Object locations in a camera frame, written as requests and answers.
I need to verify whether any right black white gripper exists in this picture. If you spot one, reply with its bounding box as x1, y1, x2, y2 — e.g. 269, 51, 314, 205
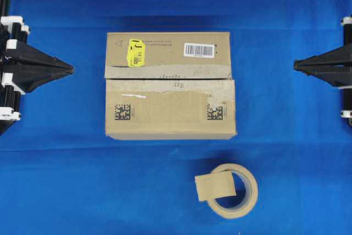
294, 15, 351, 121

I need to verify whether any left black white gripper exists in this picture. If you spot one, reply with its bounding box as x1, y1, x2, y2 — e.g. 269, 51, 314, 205
1, 16, 74, 121

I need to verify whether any beige tape strip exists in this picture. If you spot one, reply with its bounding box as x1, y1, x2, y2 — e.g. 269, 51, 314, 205
195, 171, 237, 201

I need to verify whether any brown cardboard box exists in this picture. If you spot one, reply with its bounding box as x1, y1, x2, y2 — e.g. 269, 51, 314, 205
104, 32, 237, 140

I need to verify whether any beige masking tape roll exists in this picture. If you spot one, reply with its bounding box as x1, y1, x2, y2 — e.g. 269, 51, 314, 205
207, 163, 259, 219

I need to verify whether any blue table cloth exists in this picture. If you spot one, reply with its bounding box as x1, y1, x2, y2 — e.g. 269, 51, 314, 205
1, 0, 351, 234

